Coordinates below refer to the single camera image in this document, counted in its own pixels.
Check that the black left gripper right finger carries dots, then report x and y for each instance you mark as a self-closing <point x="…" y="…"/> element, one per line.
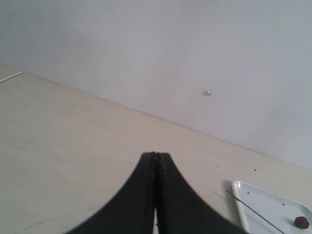
<point x="179" y="209"/>

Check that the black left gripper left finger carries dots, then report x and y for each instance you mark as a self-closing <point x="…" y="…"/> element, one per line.
<point x="131" y="209"/>

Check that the thin metal skewer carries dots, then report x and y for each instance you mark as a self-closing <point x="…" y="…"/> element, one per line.
<point x="243" y="217"/>

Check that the red berry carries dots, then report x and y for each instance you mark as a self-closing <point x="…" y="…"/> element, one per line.
<point x="301" y="222"/>

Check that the white plastic tray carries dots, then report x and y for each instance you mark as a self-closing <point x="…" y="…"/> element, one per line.
<point x="278" y="210"/>

